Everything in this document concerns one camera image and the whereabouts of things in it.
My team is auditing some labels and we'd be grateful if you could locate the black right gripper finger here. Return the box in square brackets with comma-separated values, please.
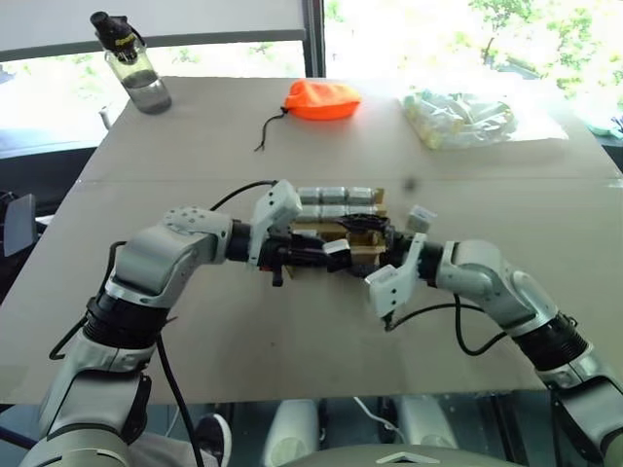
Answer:
[342, 212, 394, 227]
[339, 221, 393, 237]

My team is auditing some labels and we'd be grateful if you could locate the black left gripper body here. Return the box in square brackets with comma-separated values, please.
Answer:
[260, 232, 333, 289]

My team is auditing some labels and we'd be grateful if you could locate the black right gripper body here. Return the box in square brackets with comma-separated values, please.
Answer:
[383, 224, 421, 269]

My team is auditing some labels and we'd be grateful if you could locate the wooden battery holder box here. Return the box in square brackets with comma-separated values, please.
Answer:
[290, 186, 393, 279]

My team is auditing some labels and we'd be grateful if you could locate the clear plastic bag of items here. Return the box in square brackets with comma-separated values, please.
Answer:
[397, 89, 569, 153]

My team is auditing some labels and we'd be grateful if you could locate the white rounded shape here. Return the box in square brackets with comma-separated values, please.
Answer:
[266, 399, 321, 467]
[397, 395, 459, 450]

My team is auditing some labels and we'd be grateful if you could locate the grey robot torso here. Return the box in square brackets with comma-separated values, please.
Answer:
[270, 439, 493, 467]

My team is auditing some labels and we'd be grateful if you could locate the black shoe white sole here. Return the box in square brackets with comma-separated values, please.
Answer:
[196, 413, 234, 467]

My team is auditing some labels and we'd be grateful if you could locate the clear water bottle black lid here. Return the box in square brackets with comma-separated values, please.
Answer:
[89, 10, 173, 116]

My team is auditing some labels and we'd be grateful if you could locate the teal object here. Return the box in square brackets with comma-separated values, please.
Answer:
[585, 112, 623, 141]

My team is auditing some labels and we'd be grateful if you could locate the dark grey chair back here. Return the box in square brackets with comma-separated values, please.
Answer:
[3, 193, 39, 258]

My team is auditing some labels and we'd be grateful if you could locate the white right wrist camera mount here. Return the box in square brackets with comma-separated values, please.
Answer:
[364, 233, 429, 326]

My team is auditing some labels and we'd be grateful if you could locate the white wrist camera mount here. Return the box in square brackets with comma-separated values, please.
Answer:
[247, 179, 305, 268]
[364, 233, 429, 326]

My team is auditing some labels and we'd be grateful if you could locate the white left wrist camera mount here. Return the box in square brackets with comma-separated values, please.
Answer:
[247, 179, 305, 268]

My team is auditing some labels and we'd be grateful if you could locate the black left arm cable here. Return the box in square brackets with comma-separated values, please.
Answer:
[47, 314, 206, 467]
[208, 180, 280, 212]

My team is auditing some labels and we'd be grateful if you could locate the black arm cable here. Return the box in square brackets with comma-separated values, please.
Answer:
[47, 314, 206, 467]
[383, 291, 510, 357]
[208, 180, 280, 212]

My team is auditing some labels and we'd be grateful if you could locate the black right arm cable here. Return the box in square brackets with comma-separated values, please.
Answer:
[383, 291, 510, 357]

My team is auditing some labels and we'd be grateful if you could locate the black pouch drawstring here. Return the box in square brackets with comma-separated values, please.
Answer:
[253, 108, 289, 154]

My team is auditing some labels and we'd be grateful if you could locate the orange drawstring pouch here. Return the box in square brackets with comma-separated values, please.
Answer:
[282, 79, 363, 122]

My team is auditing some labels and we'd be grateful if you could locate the white cable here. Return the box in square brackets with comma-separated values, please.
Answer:
[351, 395, 401, 431]

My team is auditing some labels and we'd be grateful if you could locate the dark window frame post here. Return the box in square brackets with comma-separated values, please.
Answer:
[303, 0, 327, 79]

